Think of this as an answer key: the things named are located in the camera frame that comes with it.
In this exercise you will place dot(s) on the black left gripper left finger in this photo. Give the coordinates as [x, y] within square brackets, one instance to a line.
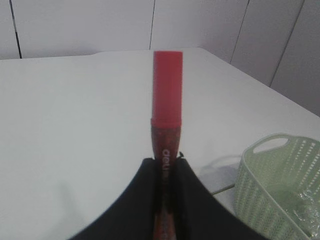
[132, 215]

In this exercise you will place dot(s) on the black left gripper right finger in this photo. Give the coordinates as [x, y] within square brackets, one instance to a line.
[197, 214]

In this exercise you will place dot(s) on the clear plastic sheet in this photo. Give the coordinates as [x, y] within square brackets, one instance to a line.
[306, 212]

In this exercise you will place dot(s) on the red marker pen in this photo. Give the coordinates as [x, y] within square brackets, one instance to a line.
[166, 122]

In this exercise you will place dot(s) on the green woven plastic basket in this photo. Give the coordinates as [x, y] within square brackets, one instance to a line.
[270, 175]

